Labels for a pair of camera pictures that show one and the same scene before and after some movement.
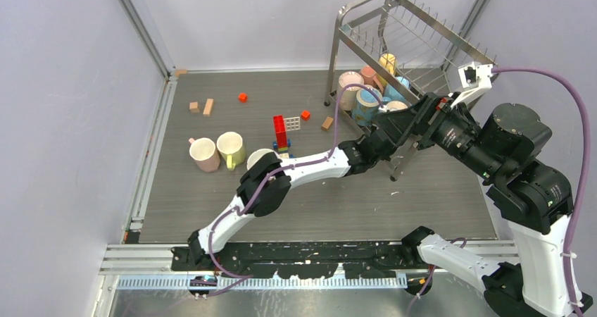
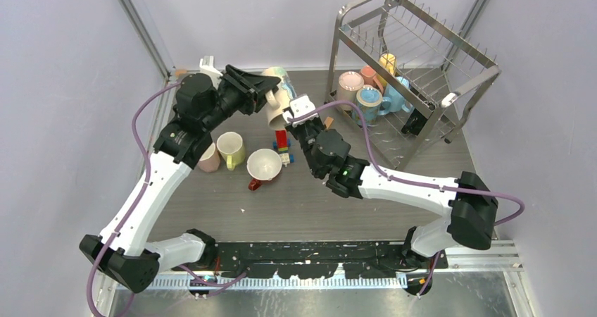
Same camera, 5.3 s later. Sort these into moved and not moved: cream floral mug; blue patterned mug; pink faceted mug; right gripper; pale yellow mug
Moved: right gripper; cream floral mug
Not moved: blue patterned mug; pink faceted mug; pale yellow mug
